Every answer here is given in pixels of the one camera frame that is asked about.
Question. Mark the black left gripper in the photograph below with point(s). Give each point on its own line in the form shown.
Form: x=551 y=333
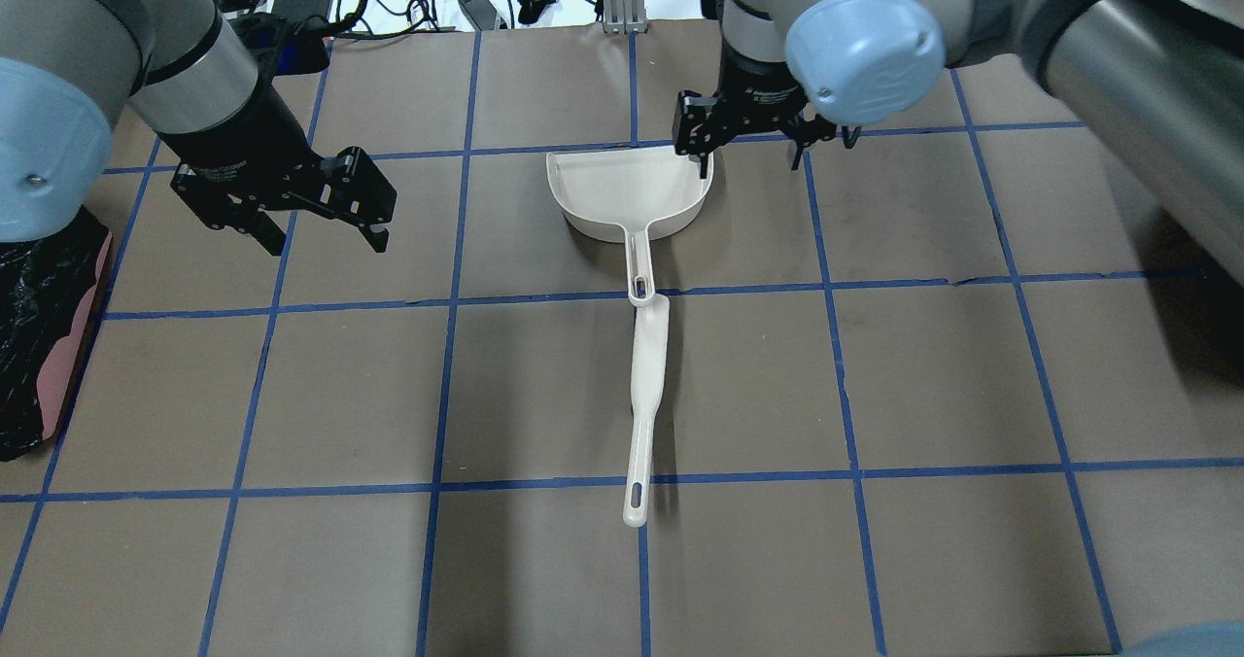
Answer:
x=225 y=134

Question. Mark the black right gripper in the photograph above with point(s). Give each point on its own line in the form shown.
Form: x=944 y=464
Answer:
x=753 y=84

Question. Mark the beige plastic dustpan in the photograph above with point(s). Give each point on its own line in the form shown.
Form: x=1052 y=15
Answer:
x=630 y=197

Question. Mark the white hand brush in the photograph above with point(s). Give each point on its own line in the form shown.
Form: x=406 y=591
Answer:
x=648 y=373

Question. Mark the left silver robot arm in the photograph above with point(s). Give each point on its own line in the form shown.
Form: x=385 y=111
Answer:
x=204 y=86

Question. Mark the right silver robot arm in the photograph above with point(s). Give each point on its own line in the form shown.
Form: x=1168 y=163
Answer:
x=1157 y=81

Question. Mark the black lined trash bin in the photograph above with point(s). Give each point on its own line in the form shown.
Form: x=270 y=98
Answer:
x=48 y=288

